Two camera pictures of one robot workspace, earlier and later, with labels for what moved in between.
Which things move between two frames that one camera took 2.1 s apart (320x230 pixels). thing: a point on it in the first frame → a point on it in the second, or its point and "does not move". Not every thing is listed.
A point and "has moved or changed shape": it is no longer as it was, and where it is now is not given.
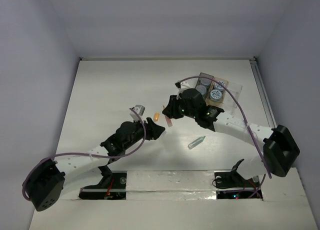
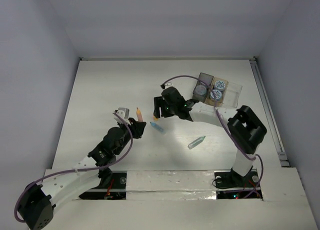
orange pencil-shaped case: [168, 119] has moved or changed shape
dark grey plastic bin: [204, 84] does not move
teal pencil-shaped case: [195, 143] does not move
